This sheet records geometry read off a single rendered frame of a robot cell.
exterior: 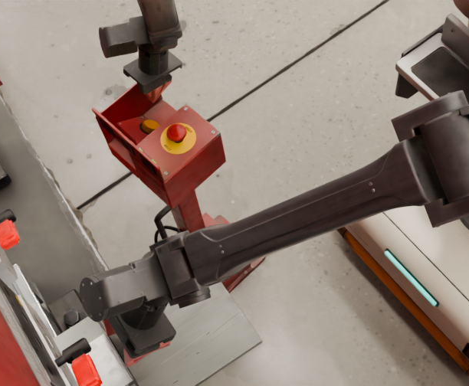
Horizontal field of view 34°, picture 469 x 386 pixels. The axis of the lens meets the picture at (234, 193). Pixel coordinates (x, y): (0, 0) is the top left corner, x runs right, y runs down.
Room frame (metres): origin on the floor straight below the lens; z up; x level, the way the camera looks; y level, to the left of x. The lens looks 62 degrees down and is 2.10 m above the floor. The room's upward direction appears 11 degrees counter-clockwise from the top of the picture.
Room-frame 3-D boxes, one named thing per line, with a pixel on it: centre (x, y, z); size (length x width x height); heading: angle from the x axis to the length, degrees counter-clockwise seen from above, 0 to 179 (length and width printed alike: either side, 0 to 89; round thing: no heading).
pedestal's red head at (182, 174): (0.87, 0.13, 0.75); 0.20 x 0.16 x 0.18; 35
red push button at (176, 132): (0.84, 0.09, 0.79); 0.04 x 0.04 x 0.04
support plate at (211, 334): (0.36, 0.16, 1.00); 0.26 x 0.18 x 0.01; 114
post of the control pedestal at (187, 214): (0.87, 0.13, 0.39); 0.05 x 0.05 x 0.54; 35
